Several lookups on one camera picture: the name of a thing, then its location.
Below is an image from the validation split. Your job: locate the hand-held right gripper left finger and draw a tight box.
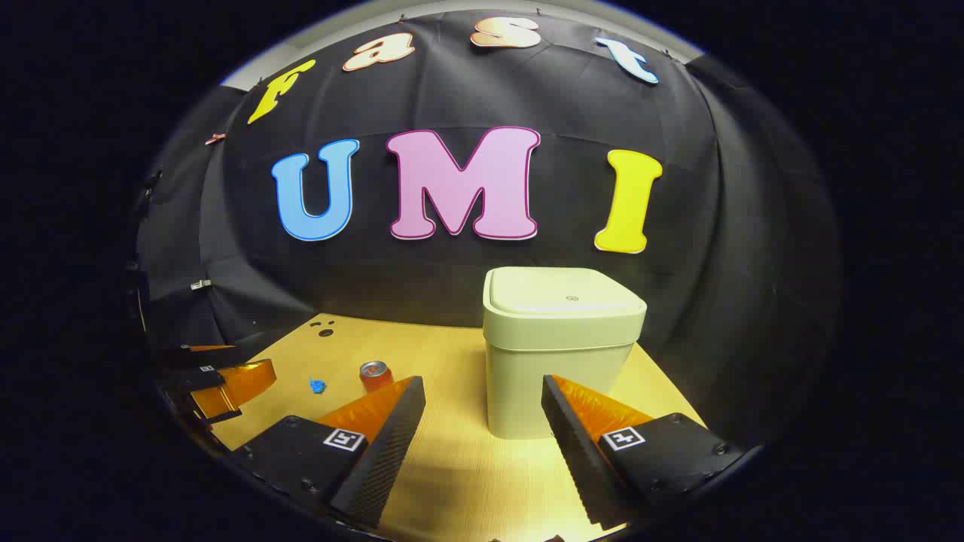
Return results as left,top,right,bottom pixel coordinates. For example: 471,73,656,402
230,375,427,529

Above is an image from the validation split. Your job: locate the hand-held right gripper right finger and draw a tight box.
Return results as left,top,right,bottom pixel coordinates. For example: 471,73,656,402
541,373,748,531

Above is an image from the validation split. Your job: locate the red pop can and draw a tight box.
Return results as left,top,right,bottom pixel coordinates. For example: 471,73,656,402
358,361,395,394

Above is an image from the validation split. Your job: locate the cream desktop garbage bin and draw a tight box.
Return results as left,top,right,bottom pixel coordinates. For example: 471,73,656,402
482,266,648,440

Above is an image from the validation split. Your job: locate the black backdrop cloth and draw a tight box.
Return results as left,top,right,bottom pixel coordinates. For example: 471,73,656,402
124,8,844,452

